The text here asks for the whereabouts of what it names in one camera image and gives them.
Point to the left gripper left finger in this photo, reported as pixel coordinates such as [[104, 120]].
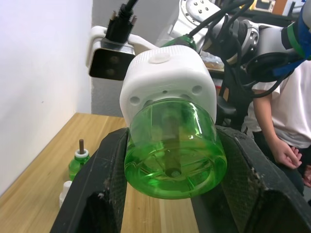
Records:
[[92, 189]]

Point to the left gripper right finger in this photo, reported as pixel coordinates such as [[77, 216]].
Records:
[[250, 189]]

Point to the green repellent liquid bottle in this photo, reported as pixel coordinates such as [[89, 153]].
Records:
[[77, 165], [175, 157]]

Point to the white mosquito repellent heater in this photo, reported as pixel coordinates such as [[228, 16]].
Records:
[[170, 77]]

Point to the white bottle cap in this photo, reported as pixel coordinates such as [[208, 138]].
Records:
[[65, 194]]

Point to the bare person hand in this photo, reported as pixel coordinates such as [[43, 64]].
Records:
[[289, 157], [308, 177]]

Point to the person in white t-shirt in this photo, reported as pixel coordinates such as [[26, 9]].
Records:
[[291, 109]]

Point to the clear bag of brown items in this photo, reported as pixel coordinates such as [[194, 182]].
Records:
[[212, 60]]

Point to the green right wrist band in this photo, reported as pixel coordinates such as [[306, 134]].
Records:
[[188, 40]]

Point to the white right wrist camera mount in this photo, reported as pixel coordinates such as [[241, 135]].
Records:
[[109, 60]]

